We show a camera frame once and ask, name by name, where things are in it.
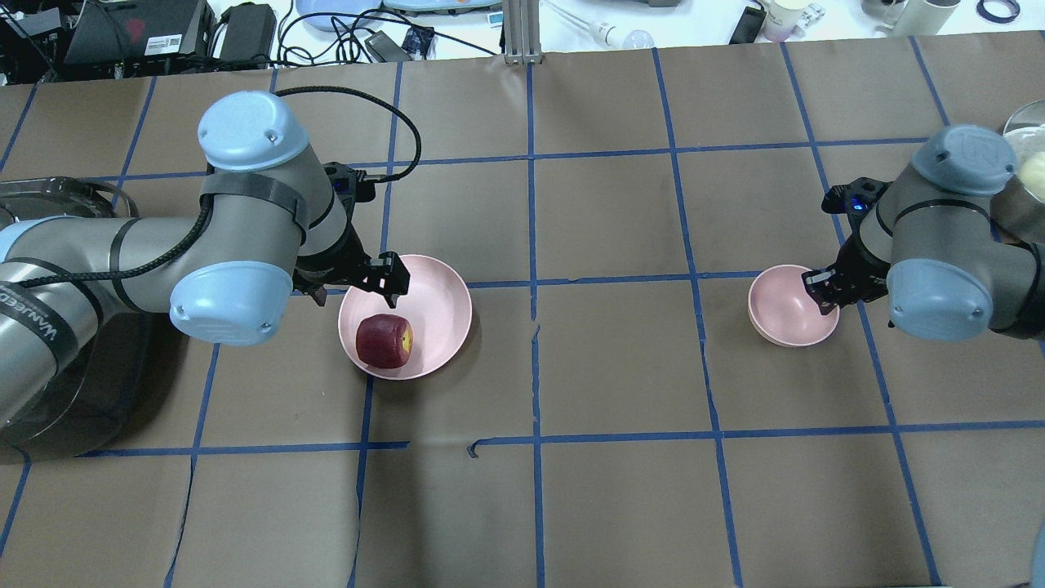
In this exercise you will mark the dark grey rice cooker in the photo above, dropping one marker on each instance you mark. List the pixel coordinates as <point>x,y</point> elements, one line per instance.
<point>70,377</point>

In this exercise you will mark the pink bowl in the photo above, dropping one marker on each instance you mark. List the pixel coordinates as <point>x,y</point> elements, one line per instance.
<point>783,313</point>

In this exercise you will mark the white purple cup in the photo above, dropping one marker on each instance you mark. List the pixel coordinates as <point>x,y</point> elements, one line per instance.
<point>784,17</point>

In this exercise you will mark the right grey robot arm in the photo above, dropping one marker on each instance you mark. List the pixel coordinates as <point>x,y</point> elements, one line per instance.
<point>924,241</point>

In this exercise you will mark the aluminium frame post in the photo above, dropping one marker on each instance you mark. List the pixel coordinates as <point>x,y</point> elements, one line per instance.
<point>520,29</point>

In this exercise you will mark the blue plate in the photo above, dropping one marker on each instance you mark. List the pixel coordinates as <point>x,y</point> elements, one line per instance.
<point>321,15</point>

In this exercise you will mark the black power adapter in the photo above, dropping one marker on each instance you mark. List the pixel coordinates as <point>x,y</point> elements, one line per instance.
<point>248,36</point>

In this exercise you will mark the steel steamer pot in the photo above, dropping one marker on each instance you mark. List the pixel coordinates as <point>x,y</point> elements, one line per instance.
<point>1018,211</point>

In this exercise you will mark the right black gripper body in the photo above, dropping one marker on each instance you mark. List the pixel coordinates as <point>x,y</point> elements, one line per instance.
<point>859,263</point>

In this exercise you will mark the black laptop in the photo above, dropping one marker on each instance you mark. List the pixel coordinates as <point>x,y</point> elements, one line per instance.
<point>139,32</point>

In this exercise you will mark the white light bulb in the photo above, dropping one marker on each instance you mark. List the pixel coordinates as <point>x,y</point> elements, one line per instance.
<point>614,37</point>

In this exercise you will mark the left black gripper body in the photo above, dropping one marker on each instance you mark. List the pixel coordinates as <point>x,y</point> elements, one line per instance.
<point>332,263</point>

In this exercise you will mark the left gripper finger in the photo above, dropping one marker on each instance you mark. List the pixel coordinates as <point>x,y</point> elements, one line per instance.
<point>389,277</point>

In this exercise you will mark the pink plate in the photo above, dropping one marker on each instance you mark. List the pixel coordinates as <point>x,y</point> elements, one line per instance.
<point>438,306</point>

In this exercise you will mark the red apple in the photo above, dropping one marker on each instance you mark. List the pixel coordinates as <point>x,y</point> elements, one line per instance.
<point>384,341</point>

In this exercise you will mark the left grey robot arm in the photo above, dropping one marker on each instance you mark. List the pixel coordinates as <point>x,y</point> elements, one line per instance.
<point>272,221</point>

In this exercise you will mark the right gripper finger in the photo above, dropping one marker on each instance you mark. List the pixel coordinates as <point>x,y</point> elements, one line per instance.
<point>819,285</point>

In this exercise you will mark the white steamed bun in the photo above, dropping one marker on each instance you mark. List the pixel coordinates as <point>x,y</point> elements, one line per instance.
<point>1031,175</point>

